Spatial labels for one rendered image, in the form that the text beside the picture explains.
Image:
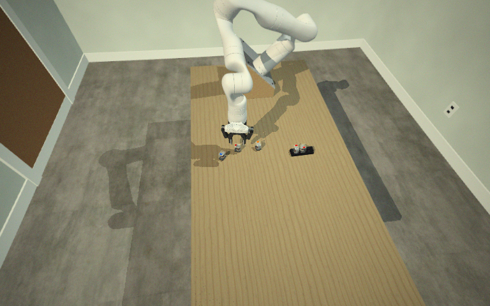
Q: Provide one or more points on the black rack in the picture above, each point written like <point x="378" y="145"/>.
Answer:
<point x="309" y="150"/>

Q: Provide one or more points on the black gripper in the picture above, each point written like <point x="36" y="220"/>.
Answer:
<point x="243" y="135"/>

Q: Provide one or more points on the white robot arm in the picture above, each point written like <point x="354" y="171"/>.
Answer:
<point x="271" y="17"/>

